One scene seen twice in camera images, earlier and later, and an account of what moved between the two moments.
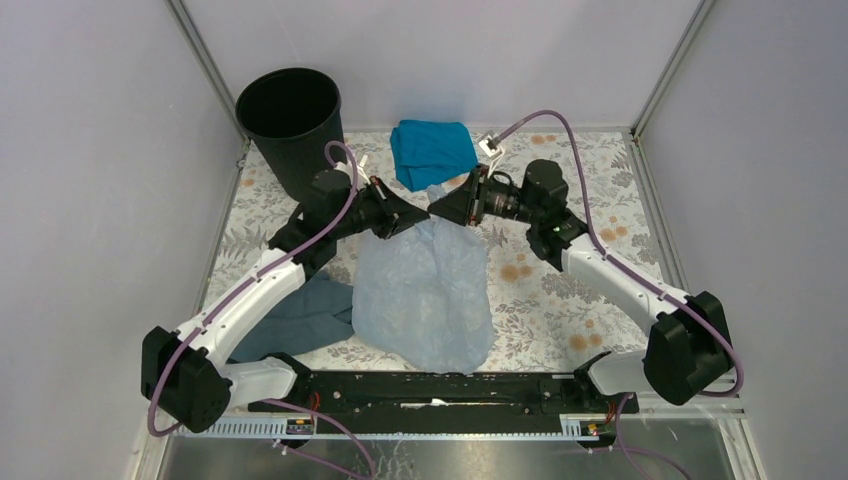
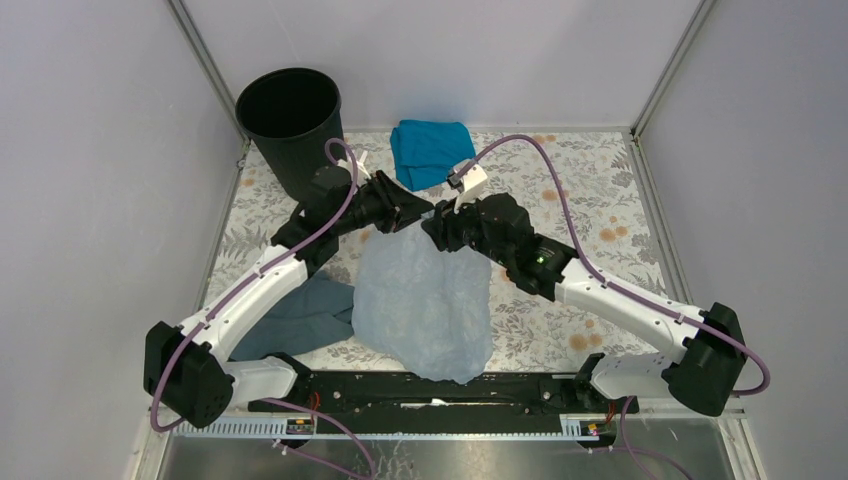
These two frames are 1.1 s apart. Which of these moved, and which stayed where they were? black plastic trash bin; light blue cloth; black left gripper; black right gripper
Moved: black right gripper
Stayed: light blue cloth; black left gripper; black plastic trash bin
